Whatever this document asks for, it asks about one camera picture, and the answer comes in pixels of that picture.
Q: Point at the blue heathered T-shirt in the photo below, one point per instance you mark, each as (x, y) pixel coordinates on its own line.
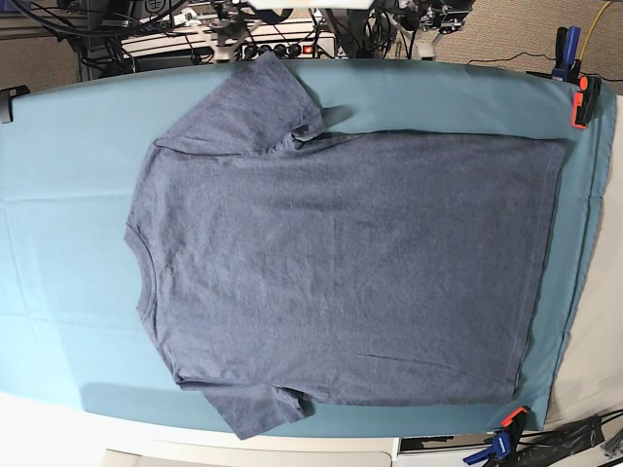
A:
(283, 265)

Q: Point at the white power strip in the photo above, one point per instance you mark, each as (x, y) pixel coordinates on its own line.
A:
(325, 46)

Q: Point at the teal table cloth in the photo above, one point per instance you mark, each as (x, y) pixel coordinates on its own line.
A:
(70, 334)

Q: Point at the orange blue clamp bottom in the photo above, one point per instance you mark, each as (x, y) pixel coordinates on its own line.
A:
(504, 442)

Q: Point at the orange black clamp top right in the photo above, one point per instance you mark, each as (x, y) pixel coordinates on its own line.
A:
(585, 101)

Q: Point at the blue clamp top right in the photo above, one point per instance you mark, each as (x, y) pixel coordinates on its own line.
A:
(567, 65)

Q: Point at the black bag bottom right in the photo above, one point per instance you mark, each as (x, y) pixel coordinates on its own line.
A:
(565, 441)

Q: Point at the black clamp left edge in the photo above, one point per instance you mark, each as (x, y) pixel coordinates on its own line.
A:
(7, 95)

